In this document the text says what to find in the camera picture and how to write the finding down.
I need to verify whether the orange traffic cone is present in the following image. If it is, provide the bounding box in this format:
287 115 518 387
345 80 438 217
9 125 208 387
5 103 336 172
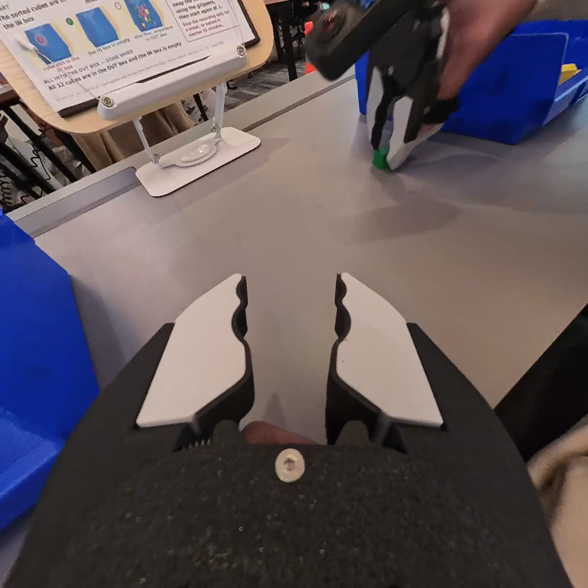
303 19 319 75

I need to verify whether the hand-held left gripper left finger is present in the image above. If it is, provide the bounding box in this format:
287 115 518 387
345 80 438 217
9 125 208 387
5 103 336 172
135 274 255 441

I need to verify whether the tan fabric cover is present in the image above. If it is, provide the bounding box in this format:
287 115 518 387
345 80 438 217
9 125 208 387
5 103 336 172
73 103 204 172

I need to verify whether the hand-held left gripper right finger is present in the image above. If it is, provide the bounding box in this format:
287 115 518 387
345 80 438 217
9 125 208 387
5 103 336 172
325 272 445 444

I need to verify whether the printed instruction sheet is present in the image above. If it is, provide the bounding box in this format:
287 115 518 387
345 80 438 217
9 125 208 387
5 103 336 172
0 0 261 116

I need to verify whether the person's right hand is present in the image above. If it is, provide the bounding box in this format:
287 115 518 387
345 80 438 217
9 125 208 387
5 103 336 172
434 0 539 100

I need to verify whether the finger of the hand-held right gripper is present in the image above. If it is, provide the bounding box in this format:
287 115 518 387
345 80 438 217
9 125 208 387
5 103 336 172
366 68 395 151
386 96 445 172

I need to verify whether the blue plastic bin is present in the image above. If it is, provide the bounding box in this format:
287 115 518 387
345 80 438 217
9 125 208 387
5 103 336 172
0 209 101 532
355 18 588 146

